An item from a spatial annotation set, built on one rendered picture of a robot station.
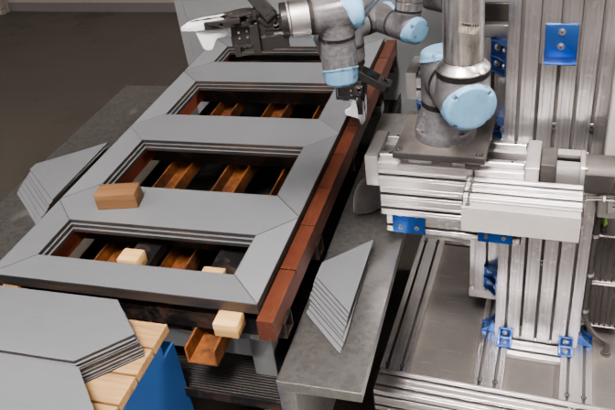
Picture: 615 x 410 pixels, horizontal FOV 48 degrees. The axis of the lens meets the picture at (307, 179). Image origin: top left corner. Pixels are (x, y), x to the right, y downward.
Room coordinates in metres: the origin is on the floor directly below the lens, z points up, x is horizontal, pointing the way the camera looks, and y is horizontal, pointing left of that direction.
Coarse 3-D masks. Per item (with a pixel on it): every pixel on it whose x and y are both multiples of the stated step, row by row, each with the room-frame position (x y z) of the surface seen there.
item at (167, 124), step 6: (168, 114) 2.21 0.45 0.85; (174, 114) 2.21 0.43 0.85; (180, 114) 2.20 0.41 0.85; (162, 120) 2.18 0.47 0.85; (168, 120) 2.17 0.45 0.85; (174, 120) 2.16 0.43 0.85; (180, 120) 2.16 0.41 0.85; (156, 126) 2.13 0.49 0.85; (162, 126) 2.13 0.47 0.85; (168, 126) 2.12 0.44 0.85; (174, 126) 2.12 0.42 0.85; (150, 132) 2.10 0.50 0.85; (156, 132) 2.09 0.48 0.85; (162, 132) 2.09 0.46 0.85; (168, 132) 2.08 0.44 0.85; (144, 138) 2.06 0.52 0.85; (150, 138) 2.05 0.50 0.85; (156, 138) 2.05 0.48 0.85; (162, 138) 2.04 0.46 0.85
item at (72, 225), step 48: (288, 48) 2.69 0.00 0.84; (192, 96) 2.39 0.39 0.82; (144, 144) 2.04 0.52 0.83; (192, 144) 1.99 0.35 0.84; (336, 144) 1.88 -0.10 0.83; (192, 240) 1.49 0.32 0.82; (240, 240) 1.45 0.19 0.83; (288, 240) 1.41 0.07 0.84; (48, 288) 1.38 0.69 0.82; (96, 288) 1.33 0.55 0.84
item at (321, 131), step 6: (318, 120) 2.02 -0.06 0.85; (318, 126) 1.98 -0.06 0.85; (324, 126) 1.97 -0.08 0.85; (312, 132) 1.95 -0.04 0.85; (318, 132) 1.94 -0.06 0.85; (324, 132) 1.94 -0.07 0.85; (312, 138) 1.90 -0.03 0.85; (318, 138) 1.90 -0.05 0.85; (324, 138) 1.89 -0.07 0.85; (306, 144) 1.88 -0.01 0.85
